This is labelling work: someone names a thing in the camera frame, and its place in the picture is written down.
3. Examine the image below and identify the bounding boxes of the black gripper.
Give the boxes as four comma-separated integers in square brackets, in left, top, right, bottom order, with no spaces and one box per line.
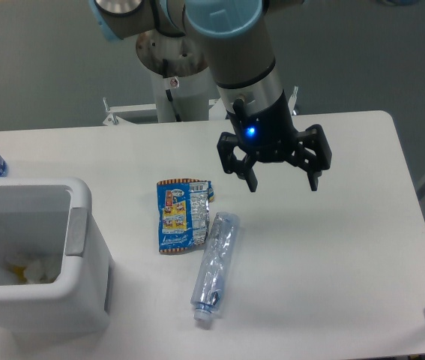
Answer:
[217,91,332,192]

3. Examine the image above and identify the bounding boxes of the blue snack wrapper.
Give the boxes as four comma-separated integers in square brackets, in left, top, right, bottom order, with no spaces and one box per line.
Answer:
[157,178,214,254]

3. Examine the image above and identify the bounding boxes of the crushed clear plastic bottle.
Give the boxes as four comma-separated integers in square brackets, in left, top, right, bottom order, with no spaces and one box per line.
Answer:
[190,211,240,326]

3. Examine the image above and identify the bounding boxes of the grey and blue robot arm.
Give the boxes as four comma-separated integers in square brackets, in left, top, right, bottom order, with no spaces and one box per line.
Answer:
[89,1,332,191]

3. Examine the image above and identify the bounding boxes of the white trash can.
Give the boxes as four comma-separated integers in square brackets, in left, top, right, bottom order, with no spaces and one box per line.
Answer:
[0,178,114,333]

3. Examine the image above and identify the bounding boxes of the crumpled white tissue trash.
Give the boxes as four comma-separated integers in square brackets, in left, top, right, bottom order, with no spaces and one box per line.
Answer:
[4,253,62,284]

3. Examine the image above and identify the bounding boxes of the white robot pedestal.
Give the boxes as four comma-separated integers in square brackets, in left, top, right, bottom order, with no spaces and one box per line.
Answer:
[101,29,299,127]

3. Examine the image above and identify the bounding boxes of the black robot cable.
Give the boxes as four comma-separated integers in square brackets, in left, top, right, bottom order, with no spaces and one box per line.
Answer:
[161,58,183,122]

